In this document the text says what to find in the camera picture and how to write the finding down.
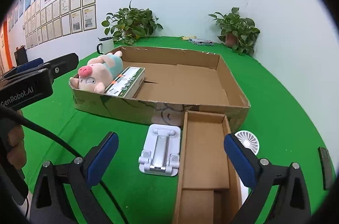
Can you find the right potted plant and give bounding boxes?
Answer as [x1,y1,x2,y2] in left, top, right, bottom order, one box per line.
[208,7,260,57]

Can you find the black phone on table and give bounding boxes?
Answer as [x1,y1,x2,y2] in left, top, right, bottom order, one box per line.
[318,147,333,191]

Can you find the white mug black handle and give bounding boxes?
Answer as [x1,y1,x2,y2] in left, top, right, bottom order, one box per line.
[97,37,114,54]

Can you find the yellow item on table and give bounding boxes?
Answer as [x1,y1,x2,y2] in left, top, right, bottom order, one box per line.
[181,36,196,41]

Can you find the white phone stand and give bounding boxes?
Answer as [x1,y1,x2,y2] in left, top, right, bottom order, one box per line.
[138,124,181,177]

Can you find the large cardboard box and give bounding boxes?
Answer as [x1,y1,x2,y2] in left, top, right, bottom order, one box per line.
[69,46,250,132]

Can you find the person's left hand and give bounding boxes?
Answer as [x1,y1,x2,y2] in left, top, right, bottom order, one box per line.
[7,124,27,170]

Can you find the green white long box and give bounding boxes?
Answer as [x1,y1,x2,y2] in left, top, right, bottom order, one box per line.
[104,67,145,98]

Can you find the framed certificates on wall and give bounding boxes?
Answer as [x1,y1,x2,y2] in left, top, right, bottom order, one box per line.
[17,0,98,49]

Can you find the potted plant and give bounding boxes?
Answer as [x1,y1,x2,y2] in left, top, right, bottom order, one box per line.
[208,7,260,57]
[101,3,163,46]

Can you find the narrow cardboard tray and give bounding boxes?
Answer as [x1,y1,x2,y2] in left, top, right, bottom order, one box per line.
[172,111,241,223]

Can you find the pink pig plush toy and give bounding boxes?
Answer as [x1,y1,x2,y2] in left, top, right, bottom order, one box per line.
[69,51,124,93]

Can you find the left potted plant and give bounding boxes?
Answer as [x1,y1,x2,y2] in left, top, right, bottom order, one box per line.
[101,3,163,46]

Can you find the colourful packet on table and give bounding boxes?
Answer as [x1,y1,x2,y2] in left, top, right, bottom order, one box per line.
[189,38,214,46]

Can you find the black cable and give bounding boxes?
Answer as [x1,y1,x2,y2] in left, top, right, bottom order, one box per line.
[0,106,131,224]

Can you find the white handheld fan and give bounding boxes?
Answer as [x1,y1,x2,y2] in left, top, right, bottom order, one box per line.
[235,130,260,204]

